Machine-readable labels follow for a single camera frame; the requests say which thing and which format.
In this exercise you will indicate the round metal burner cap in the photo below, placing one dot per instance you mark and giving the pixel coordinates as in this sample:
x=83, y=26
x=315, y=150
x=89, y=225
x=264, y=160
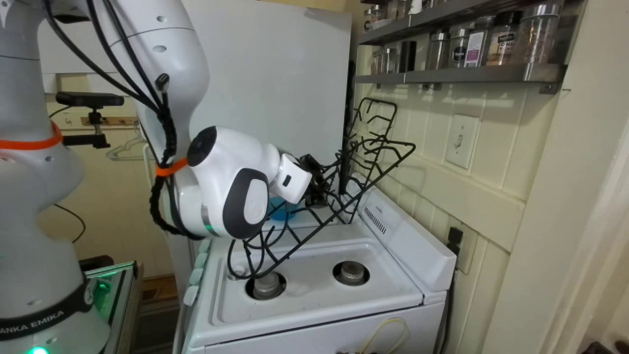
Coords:
x=350, y=272
x=265, y=286

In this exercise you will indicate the black camera on stand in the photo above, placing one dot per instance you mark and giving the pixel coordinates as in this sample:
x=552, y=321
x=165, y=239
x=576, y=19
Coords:
x=89, y=99

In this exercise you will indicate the cream light switch plate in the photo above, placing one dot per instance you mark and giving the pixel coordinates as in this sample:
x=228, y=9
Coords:
x=462, y=140

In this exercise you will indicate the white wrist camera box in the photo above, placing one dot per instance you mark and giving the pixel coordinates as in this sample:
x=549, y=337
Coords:
x=293, y=178

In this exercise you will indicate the white gas stove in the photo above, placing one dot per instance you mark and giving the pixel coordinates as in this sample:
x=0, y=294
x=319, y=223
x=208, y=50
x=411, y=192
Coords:
x=315, y=296

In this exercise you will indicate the grey metal spice rack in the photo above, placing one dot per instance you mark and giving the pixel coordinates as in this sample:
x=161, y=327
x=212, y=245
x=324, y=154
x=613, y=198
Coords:
x=458, y=76

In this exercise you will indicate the glass spice jar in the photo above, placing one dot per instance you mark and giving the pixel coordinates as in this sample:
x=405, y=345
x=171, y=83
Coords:
x=476, y=44
x=436, y=50
x=376, y=60
x=458, y=48
x=391, y=58
x=503, y=40
x=547, y=36

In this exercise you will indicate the white refrigerator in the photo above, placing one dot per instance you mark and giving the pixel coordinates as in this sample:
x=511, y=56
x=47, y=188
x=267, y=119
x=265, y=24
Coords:
x=281, y=80

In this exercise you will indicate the white stove knob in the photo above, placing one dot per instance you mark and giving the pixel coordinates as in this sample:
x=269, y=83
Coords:
x=199, y=260
x=207, y=249
x=195, y=276
x=189, y=296

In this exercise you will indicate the metal robot mounting cart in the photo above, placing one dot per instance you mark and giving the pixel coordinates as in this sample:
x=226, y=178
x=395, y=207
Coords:
x=120, y=296

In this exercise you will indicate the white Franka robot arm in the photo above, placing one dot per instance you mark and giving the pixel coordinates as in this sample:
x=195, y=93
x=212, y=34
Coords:
x=222, y=178

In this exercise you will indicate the blue plastic bowl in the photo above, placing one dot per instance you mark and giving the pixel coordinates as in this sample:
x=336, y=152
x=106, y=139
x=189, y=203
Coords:
x=277, y=211

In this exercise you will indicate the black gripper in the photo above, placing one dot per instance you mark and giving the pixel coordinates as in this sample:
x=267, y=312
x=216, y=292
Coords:
x=319, y=180

